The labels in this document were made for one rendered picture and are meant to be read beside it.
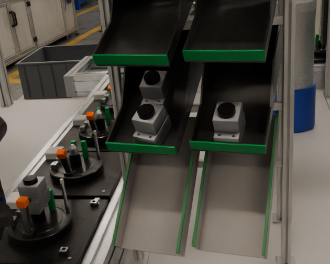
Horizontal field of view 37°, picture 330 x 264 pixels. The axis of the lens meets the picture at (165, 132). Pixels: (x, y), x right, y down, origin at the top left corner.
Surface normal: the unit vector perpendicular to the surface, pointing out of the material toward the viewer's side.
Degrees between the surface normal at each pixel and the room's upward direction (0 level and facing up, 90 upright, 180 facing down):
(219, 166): 45
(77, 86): 90
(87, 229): 0
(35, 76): 90
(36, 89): 90
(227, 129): 115
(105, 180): 0
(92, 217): 0
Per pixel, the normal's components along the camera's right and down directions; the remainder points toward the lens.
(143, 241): -0.29, -0.36
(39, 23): 0.96, 0.04
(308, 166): -0.09, -0.91
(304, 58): 0.29, 0.36
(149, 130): -0.42, 0.73
